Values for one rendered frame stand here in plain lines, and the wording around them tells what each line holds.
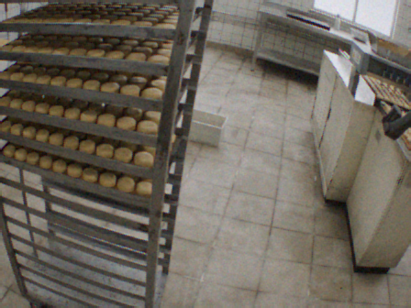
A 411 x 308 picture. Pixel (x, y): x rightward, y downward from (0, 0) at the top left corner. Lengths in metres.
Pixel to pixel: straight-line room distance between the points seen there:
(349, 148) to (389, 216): 0.71
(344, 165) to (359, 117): 0.36
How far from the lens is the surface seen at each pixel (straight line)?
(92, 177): 1.16
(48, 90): 1.06
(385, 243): 2.30
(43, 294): 1.76
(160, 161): 0.99
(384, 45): 2.52
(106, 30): 0.94
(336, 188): 2.78
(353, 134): 2.61
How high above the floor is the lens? 1.54
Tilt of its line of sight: 30 degrees down
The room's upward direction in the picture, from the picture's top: 11 degrees clockwise
